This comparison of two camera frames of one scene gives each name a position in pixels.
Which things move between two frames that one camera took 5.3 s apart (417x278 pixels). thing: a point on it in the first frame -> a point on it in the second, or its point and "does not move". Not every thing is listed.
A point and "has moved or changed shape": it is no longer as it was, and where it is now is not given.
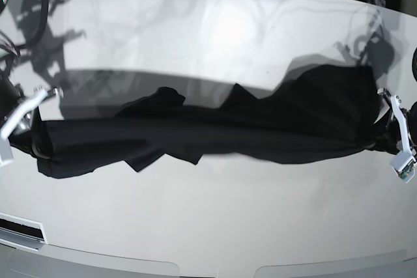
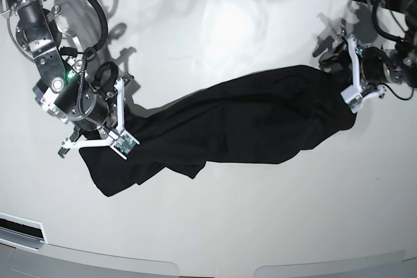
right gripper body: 410,114 -> 376,66
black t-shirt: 327,115 has moved or changed shape
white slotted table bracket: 20,232 does not move
